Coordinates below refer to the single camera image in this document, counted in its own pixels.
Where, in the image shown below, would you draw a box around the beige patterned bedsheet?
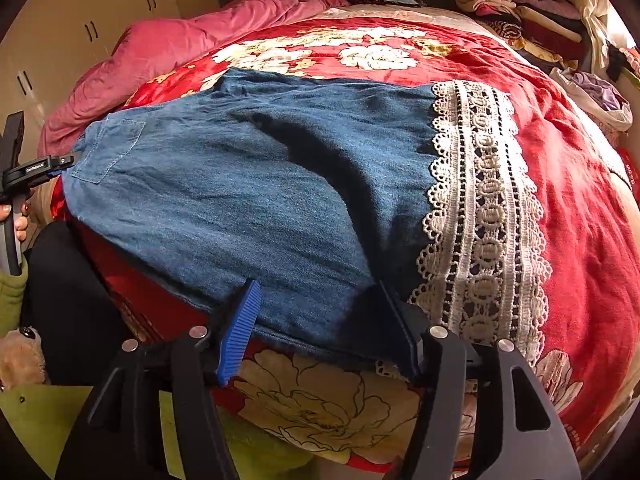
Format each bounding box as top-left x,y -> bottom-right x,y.
320,5 -> 501,36

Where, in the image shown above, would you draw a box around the person's black-trousered leg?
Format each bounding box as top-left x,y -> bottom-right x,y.
22,221 -> 148,386

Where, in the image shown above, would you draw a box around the beige fluffy cloth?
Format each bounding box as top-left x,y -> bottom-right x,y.
0,327 -> 51,391

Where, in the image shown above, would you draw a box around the red floral blanket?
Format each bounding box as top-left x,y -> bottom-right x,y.
50,15 -> 640,476

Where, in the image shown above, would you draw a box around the pink duvet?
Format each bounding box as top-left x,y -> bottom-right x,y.
37,0 -> 351,156

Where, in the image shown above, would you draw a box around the white curtain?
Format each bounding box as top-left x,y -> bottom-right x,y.
570,0 -> 640,76

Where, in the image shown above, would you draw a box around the blue denim pants with lace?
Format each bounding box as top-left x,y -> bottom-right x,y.
62,67 -> 553,378

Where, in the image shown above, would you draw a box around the cream wardrobe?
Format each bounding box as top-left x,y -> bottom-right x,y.
0,0 -> 181,161

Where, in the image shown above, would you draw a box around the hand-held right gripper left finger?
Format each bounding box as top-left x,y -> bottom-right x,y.
55,279 -> 263,480

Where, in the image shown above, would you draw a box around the pile of folded clothes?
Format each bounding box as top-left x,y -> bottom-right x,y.
454,0 -> 593,68

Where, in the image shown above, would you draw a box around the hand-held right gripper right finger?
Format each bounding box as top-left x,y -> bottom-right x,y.
372,280 -> 583,480

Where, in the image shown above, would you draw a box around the person's left hand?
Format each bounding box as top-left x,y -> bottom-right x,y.
0,202 -> 31,245

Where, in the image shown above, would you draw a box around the person's left forearm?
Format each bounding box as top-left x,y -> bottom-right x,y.
0,270 -> 30,336

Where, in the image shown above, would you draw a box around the person's green garment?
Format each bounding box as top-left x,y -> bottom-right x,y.
0,385 -> 311,480

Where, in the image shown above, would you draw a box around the white bag with purple cloth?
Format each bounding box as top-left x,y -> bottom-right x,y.
550,67 -> 633,133

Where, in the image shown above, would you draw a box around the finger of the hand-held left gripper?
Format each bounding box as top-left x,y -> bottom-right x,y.
47,153 -> 81,178

